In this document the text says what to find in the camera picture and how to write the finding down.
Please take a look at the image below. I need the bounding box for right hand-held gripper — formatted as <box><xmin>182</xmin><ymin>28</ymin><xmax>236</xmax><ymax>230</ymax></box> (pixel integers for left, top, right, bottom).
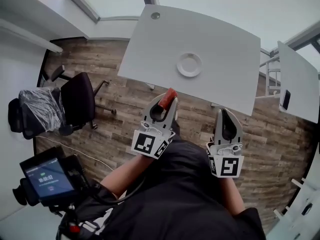
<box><xmin>205</xmin><ymin>107</ymin><xmax>245</xmax><ymax>179</ymax></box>

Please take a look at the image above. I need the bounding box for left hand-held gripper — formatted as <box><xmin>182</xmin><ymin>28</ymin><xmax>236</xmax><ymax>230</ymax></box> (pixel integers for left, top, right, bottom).
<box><xmin>131</xmin><ymin>93</ymin><xmax>179</xmax><ymax>160</ymax></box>

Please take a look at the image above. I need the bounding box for red piece of meat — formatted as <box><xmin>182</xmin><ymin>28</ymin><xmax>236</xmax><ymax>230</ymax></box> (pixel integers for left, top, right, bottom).
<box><xmin>159</xmin><ymin>87</ymin><xmax>179</xmax><ymax>109</ymax></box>

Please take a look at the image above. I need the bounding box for white round plate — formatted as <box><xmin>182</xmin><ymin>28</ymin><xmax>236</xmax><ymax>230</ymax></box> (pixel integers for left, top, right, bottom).
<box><xmin>176</xmin><ymin>52</ymin><xmax>203</xmax><ymax>78</ymax></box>

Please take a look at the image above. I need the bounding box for person's right forearm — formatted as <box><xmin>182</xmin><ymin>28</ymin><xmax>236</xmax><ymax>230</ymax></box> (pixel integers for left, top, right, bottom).
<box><xmin>219</xmin><ymin>175</ymin><xmax>247</xmax><ymax>217</ymax></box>

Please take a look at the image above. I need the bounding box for person's left forearm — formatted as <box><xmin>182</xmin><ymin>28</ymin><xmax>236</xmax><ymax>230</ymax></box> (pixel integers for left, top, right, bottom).
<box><xmin>99</xmin><ymin>153</ymin><xmax>154</xmax><ymax>198</ymax></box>

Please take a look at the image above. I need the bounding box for black smartphone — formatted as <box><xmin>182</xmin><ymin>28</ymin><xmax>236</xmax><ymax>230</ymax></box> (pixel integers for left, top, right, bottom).
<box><xmin>279</xmin><ymin>89</ymin><xmax>292</xmax><ymax>111</ymax></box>

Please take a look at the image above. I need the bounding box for black office chair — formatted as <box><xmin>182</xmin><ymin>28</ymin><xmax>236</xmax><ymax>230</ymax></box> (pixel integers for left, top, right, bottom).
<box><xmin>7</xmin><ymin>64</ymin><xmax>118</xmax><ymax>141</ymax></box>

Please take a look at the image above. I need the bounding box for person's black clothing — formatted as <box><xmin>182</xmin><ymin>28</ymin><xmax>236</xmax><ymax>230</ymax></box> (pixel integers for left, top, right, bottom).
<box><xmin>74</xmin><ymin>120</ymin><xmax>267</xmax><ymax>240</ymax></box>

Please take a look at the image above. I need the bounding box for white rack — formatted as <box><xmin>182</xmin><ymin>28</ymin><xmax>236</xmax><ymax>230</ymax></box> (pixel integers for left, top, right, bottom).
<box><xmin>272</xmin><ymin>175</ymin><xmax>320</xmax><ymax>236</ymax></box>

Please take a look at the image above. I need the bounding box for small black object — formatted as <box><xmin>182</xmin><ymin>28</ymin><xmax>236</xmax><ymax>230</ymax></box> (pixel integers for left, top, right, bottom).
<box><xmin>301</xmin><ymin>203</ymin><xmax>314</xmax><ymax>217</ymax></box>

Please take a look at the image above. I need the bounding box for white metal table frame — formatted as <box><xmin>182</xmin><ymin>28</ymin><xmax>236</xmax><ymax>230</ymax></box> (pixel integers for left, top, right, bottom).
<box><xmin>254</xmin><ymin>47</ymin><xmax>282</xmax><ymax>100</ymax></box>

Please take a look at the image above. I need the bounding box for thin white floor cable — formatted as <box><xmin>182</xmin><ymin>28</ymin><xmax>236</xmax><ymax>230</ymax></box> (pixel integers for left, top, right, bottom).
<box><xmin>36</xmin><ymin>134</ymin><xmax>115</xmax><ymax>172</ymax></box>

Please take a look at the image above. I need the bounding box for black cable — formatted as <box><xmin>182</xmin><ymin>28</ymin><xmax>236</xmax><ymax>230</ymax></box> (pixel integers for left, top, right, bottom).
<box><xmin>90</xmin><ymin>175</ymin><xmax>147</xmax><ymax>206</ymax></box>

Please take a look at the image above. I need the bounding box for black screen device on mount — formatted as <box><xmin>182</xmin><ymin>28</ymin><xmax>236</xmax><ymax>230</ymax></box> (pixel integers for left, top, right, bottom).
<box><xmin>12</xmin><ymin>145</ymin><xmax>91</xmax><ymax>213</ymax></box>

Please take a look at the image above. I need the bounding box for grey window frame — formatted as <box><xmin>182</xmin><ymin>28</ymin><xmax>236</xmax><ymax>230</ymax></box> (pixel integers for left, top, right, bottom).
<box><xmin>52</xmin><ymin>0</ymin><xmax>101</xmax><ymax>24</ymax></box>

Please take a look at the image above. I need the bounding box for white wall ledge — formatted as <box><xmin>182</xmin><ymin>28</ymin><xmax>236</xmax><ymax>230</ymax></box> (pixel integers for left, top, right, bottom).
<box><xmin>0</xmin><ymin>18</ymin><xmax>64</xmax><ymax>54</ymax></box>

